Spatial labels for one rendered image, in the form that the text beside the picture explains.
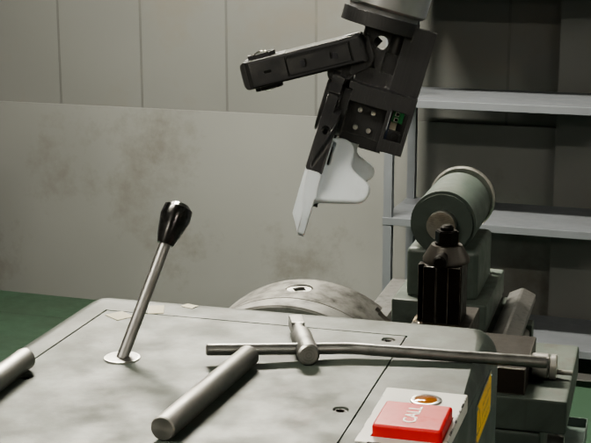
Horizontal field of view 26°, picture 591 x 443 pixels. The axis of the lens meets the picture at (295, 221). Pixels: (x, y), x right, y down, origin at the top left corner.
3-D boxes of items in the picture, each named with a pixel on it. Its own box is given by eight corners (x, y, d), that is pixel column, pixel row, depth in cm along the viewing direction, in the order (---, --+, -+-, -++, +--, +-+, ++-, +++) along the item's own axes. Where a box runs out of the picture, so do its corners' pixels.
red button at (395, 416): (441, 453, 107) (441, 431, 107) (371, 446, 109) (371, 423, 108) (452, 427, 113) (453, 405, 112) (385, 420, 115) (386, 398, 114)
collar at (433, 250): (465, 268, 214) (466, 250, 213) (419, 265, 216) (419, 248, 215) (472, 257, 221) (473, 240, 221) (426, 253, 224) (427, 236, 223)
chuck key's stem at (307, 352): (284, 330, 137) (297, 366, 126) (285, 310, 137) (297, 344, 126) (304, 330, 138) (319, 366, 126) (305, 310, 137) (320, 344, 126)
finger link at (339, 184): (356, 236, 108) (383, 144, 111) (289, 216, 108) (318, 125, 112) (352, 250, 110) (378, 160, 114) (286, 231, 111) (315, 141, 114)
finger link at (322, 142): (324, 165, 108) (350, 80, 112) (306, 160, 108) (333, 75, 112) (318, 189, 113) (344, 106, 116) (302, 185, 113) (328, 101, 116)
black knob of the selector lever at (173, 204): (183, 251, 130) (182, 206, 129) (153, 250, 131) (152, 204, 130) (197, 243, 134) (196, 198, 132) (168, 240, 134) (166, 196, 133)
